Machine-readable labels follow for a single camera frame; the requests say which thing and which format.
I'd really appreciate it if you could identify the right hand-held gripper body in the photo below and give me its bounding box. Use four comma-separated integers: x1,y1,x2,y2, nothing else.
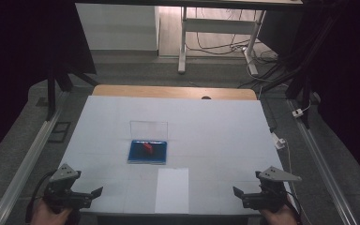
242,166,303,214

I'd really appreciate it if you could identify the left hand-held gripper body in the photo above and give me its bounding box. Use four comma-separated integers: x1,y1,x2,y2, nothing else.
43,163,93,211

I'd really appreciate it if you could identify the blue ink pad box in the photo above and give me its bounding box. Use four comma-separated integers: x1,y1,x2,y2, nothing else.
127,120,169,166

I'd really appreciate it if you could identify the white paper sheet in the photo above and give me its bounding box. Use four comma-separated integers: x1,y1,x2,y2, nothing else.
155,167,190,215

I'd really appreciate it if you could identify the red stamp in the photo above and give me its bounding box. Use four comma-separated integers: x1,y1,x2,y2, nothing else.
142,142,155,155

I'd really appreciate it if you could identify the person's right hand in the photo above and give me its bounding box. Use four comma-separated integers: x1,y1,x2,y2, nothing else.
259,200,298,225

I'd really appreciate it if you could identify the person's left hand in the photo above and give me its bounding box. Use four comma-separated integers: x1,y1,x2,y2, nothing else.
30,200,73,225

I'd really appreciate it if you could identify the white table cover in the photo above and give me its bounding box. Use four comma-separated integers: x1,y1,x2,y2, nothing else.
38,95,294,217

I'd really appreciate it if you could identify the black stand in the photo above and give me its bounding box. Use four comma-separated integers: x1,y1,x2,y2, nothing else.
262,12,345,129
44,60,100,122

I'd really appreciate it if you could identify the white cabinet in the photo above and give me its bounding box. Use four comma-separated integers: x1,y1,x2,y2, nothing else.
75,3,161,52

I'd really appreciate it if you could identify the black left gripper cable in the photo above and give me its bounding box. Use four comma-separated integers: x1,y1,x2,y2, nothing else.
25,170,58,224

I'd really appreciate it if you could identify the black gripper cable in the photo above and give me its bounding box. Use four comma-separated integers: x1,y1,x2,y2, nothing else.
25,170,58,224
280,187,303,225

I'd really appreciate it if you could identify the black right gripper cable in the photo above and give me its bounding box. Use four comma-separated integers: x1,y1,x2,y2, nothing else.
280,187,303,225

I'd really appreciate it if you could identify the white adapter with cable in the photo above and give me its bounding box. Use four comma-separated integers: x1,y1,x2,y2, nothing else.
271,132,294,176

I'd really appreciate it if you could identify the metal floor rail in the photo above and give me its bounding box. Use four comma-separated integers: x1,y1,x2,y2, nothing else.
286,98,359,225
0,109,64,225

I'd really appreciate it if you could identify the black floor frame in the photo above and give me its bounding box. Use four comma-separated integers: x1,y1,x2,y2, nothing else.
47,121,72,144

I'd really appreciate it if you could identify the white plug with cable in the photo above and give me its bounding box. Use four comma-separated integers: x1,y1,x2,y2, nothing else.
292,100,313,119

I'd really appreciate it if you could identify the bundle of floor cables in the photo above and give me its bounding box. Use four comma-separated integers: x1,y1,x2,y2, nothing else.
186,7,292,90

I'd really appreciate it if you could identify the white desk frame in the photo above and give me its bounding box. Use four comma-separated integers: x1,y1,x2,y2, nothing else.
177,6,267,77

